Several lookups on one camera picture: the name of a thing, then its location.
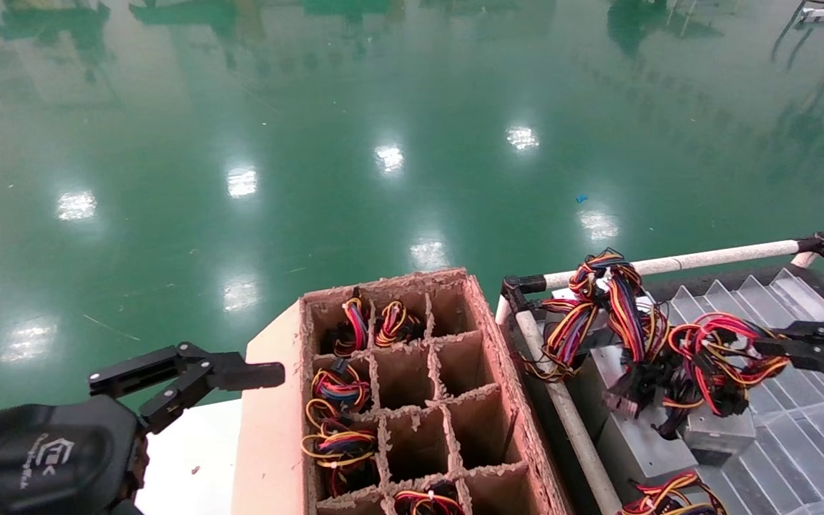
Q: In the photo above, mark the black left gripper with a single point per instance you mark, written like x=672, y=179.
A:
x=47, y=458

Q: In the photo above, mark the clear corrugated plastic tray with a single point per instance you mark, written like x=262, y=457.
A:
x=812, y=443

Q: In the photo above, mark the brown cardboard divider box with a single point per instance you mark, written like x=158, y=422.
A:
x=487, y=429

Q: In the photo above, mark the white pipe cart frame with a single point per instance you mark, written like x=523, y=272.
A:
x=576, y=436

